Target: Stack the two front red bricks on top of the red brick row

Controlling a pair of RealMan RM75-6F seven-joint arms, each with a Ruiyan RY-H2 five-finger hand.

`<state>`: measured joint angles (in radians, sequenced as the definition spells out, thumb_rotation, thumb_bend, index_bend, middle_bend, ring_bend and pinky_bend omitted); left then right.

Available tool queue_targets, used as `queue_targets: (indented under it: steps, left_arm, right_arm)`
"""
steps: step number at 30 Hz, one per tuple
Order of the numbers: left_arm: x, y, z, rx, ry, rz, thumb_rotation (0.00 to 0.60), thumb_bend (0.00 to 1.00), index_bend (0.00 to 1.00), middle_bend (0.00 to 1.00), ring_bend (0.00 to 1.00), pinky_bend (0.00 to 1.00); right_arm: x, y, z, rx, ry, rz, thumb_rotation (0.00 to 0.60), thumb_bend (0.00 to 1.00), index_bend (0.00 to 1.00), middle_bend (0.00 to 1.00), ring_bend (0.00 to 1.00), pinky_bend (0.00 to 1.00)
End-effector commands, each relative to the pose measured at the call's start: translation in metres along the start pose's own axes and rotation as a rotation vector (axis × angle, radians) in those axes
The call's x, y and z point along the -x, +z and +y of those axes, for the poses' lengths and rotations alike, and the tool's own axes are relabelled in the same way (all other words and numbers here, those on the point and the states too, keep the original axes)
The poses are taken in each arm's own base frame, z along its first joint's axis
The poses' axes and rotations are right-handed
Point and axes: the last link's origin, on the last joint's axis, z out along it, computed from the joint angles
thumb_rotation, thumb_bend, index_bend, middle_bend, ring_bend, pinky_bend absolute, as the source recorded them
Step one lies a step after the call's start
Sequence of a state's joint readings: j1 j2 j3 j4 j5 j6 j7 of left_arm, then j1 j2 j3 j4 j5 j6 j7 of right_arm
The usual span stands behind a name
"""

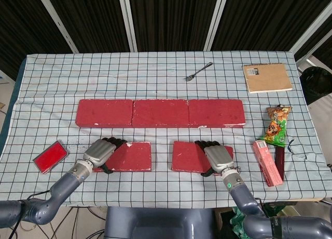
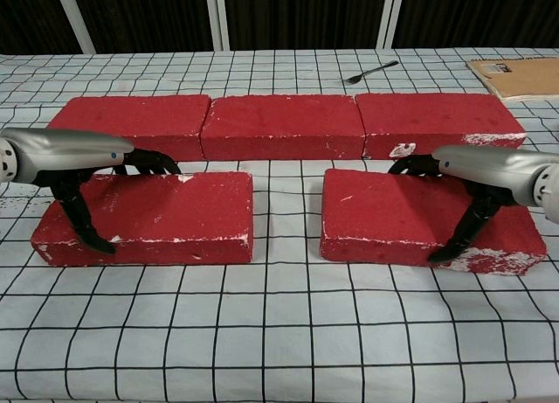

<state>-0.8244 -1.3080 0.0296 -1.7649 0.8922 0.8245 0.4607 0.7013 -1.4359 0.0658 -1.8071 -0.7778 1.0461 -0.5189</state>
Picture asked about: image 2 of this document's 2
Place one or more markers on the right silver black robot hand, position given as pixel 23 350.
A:
pixel 489 167

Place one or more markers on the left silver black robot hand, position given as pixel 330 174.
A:
pixel 65 151

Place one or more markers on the red brick with white scuffed corner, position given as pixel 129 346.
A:
pixel 384 210

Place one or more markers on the red brick with small dent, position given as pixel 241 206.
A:
pixel 174 210

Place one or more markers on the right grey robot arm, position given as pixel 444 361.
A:
pixel 548 189

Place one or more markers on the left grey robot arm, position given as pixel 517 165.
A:
pixel 6 160

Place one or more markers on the red brick with white curl mark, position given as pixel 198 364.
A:
pixel 436 114

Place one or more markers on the plain red brick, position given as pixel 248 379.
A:
pixel 140 114

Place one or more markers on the brown kraft spiral notebook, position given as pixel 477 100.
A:
pixel 524 77

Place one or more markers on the red brick with cracked edge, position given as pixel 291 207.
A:
pixel 284 119

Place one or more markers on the white black checkered tablecloth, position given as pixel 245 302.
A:
pixel 279 324

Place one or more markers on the white metal frame post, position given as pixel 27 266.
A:
pixel 78 22
pixel 217 18
pixel 391 18

